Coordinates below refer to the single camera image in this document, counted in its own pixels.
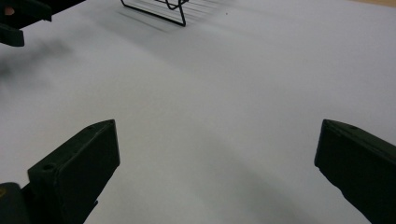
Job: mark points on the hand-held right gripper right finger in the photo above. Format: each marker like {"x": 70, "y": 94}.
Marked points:
{"x": 361, "y": 161}

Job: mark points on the white table mat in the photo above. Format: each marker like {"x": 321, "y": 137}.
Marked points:
{"x": 202, "y": 93}

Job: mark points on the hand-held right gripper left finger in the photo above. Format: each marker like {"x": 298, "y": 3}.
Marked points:
{"x": 77, "y": 168}

